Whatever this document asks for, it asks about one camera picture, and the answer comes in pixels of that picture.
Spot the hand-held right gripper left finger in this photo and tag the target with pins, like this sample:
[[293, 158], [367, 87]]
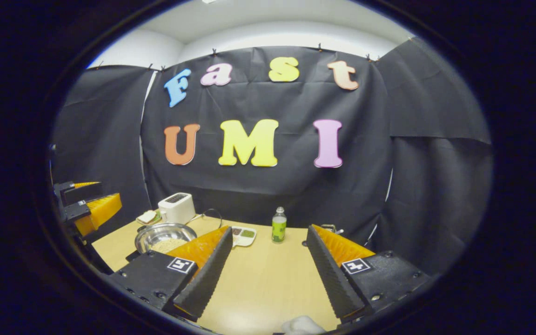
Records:
[[207, 279]]

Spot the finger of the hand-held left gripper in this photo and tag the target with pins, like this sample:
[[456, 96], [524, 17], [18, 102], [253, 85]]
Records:
[[70, 186], [103, 209]]

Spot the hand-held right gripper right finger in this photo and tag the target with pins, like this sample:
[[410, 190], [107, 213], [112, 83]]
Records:
[[333, 279]]

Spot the black induction cooktop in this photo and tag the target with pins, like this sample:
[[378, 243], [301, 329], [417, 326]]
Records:
[[133, 257]]

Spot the sandwich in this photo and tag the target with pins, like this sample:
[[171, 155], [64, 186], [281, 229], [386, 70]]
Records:
[[147, 216]]

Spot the pile of soybeans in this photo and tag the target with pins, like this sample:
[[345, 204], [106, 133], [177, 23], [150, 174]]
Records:
[[168, 244]]

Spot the small green sandwich plate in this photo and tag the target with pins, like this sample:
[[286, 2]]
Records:
[[157, 218]]

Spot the white crumpled cloth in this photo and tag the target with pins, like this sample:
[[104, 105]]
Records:
[[301, 325]]

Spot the white divided bean dish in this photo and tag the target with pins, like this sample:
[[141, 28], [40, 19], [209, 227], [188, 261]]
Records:
[[245, 235]]

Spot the white toaster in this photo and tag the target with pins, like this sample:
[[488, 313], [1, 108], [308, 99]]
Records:
[[177, 209]]

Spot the green drink bottle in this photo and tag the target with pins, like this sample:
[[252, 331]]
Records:
[[278, 228]]

